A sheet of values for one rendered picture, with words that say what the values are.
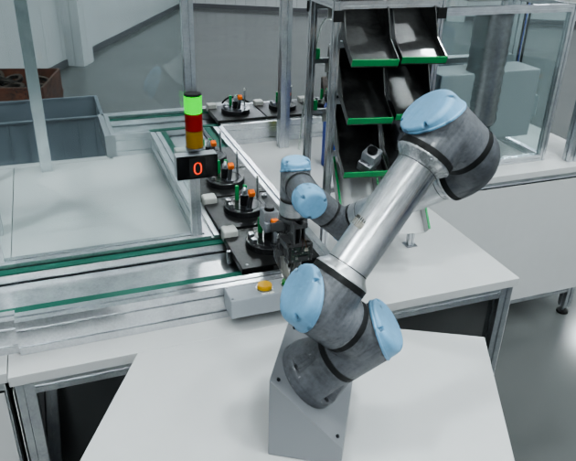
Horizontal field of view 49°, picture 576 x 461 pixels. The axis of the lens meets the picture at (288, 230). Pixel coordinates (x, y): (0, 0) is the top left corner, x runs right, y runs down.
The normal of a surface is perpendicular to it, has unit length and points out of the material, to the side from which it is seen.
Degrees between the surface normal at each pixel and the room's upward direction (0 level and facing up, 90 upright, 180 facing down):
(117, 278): 0
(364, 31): 25
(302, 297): 56
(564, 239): 90
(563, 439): 0
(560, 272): 90
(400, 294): 0
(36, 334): 90
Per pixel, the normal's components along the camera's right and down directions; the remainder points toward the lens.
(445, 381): 0.03, -0.89
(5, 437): 0.35, 0.44
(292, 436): -0.18, 0.45
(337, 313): 0.41, 0.25
